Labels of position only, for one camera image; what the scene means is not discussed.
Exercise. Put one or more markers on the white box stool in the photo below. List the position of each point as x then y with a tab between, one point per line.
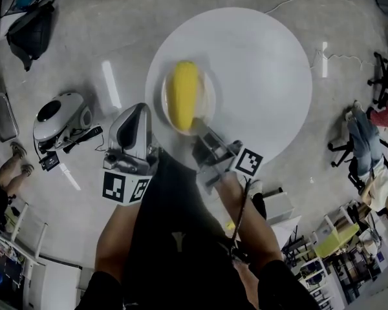
278	205

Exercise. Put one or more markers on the small black box device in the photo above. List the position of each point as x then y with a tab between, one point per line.
49	161

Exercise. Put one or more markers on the person's left forearm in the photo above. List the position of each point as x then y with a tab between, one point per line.
116	237

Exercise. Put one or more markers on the yellow-green box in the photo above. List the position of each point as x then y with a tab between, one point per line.
336	241

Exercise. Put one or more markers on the white plate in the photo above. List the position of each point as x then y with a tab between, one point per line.
209	92

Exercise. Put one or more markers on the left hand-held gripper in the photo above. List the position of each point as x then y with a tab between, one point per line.
129	140

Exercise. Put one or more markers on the white shelf unit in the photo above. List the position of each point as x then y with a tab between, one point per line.
313	270

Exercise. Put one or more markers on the black office chair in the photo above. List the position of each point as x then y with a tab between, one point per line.
384	76
349	160

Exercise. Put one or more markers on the yellow corn cob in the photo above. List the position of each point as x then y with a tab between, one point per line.
182	95

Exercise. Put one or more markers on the person's black clothing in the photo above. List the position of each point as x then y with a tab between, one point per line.
181	221

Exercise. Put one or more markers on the red checked cloth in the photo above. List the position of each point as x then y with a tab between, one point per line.
386	116

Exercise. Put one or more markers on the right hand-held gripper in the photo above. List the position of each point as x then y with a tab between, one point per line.
247	161

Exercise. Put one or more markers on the person's white shoe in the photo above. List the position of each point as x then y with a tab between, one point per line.
256	188

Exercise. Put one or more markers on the grey metal chair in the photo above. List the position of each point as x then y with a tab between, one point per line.
0	118

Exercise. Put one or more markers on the round white table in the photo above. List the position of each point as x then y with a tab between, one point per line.
252	76

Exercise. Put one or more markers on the person's right forearm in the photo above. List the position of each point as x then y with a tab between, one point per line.
258	231

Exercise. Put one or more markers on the black backpack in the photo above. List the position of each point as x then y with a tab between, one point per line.
30	35

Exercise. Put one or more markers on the white metal rack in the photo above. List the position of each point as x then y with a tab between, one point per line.
22	231

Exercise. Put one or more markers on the white and black headset device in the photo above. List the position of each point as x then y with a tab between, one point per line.
56	115

